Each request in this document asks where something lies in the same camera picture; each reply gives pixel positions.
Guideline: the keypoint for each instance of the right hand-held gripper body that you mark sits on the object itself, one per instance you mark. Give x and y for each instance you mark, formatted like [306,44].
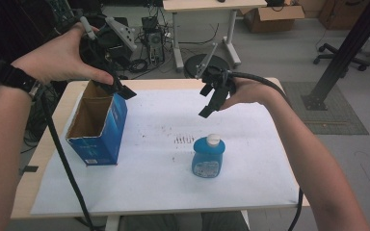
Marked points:
[218,77]

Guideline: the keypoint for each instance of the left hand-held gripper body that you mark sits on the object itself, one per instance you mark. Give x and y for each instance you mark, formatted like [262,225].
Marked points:
[109,41]

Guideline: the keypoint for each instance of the blue cardboard box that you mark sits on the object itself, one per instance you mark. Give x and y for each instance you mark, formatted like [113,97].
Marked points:
[112,128]

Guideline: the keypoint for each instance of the person's right hand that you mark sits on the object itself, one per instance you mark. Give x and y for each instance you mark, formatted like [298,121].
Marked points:
[253,91]

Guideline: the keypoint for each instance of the person's left hand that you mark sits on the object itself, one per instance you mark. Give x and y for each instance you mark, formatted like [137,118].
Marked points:
[58,59]

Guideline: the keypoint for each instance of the round black stool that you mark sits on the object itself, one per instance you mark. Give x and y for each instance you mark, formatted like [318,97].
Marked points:
[191,64]

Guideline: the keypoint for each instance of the computer tower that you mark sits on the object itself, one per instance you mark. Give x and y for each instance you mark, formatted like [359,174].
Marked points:
[155,45]

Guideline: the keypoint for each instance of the blue bottle with white cap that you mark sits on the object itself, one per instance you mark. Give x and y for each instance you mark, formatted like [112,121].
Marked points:
[207,159]

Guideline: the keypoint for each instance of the white-legged desk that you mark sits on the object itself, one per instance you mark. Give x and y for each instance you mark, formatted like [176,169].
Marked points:
[205,5]

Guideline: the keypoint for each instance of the open brown cardboard box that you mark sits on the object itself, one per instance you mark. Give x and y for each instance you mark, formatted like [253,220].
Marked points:
[271,19]

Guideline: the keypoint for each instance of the white sheet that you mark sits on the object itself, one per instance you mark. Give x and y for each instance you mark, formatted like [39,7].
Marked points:
[160,179]

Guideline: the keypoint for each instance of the wooden table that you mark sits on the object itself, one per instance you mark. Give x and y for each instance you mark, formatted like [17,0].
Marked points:
[37,166]

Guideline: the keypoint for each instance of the black tape strip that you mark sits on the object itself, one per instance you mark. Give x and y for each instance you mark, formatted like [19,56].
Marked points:
[29,168]

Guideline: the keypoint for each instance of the black office chair base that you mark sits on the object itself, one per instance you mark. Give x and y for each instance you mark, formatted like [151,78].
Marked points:
[334,56]

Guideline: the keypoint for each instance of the dark floor mat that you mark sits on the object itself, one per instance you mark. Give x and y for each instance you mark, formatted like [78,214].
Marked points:
[337,125]

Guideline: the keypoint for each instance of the black metal stand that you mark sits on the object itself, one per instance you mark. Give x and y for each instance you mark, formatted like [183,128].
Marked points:
[350,45]

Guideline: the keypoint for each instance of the closed brown cardboard box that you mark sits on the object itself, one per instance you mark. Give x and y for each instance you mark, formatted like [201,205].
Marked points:
[340,14]

